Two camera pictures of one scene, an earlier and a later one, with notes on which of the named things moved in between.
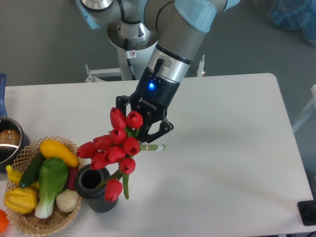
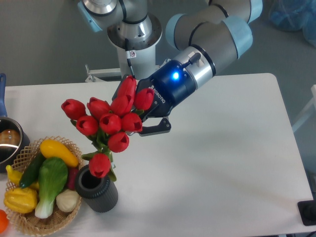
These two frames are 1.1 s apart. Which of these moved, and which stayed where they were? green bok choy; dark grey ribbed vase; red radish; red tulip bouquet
Moved: red tulip bouquet
Stayed: green bok choy; red radish; dark grey ribbed vase
